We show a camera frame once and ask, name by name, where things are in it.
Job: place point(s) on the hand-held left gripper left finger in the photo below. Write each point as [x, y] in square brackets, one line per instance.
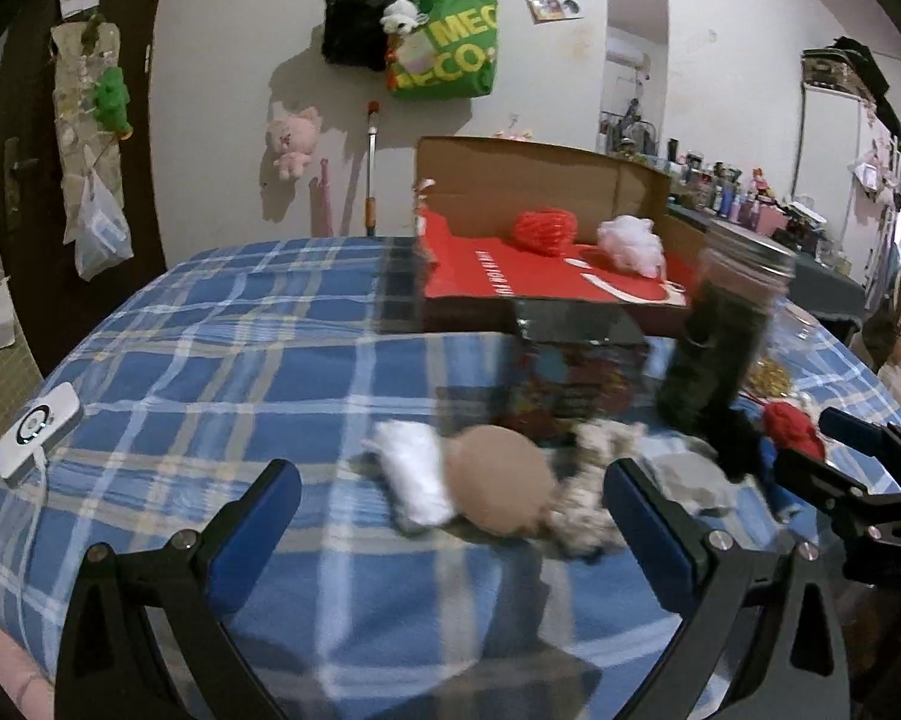
[259, 540]

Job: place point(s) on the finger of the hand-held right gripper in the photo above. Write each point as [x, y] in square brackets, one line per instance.
[852, 426]
[803, 474]

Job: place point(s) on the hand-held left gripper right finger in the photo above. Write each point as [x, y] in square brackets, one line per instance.
[645, 540]

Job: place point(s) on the white knitted scrunchie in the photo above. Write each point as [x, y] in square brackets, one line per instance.
[593, 495]

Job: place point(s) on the beige round puff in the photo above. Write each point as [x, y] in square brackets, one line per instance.
[499, 480]

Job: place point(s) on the cardboard box with red lining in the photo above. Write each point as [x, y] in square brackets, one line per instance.
[540, 172]

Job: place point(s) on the black soft item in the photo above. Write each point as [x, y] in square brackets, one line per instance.
[739, 442]

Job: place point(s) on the red yarn ball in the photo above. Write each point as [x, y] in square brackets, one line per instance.
[791, 424]

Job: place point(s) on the gold trinkets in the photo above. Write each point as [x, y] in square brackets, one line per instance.
[769, 379]

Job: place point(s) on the desk with dark cloth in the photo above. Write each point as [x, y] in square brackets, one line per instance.
[803, 277]

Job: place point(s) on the glass jar with metal lid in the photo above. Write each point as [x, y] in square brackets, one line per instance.
[720, 330]

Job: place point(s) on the dark colourful tin box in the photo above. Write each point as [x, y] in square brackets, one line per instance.
[570, 375]

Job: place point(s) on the white device with round dial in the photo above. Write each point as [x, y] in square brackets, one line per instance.
[37, 427]

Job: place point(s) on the row of cosmetic bottles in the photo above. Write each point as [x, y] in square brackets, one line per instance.
[713, 184]

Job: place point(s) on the white mesh bath pouf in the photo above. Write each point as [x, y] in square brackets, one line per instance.
[634, 244]

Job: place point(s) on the fabric wardrobe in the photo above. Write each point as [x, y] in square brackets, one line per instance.
[833, 127]

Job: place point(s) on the red yarn pom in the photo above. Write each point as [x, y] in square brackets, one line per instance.
[544, 229]

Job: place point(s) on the clear plastic bag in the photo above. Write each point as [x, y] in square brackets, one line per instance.
[101, 229]

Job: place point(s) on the dark wooden door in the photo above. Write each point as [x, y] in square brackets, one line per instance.
[22, 240]

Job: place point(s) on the metal pole with orange grip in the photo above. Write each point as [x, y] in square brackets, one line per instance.
[373, 165]

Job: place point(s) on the pink plush toy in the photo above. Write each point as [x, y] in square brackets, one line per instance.
[292, 139]

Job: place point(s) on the beige hanging organiser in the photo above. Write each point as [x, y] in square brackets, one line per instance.
[79, 120]

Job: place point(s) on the green plush toy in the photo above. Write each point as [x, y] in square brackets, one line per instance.
[111, 97]

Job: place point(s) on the green tote bag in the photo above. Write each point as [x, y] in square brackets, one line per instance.
[450, 52]

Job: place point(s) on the black bag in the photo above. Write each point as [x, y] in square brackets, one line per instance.
[353, 22]

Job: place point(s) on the white plush toy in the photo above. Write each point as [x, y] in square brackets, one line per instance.
[401, 15]

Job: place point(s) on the wall mirror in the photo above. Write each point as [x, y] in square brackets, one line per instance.
[636, 67]

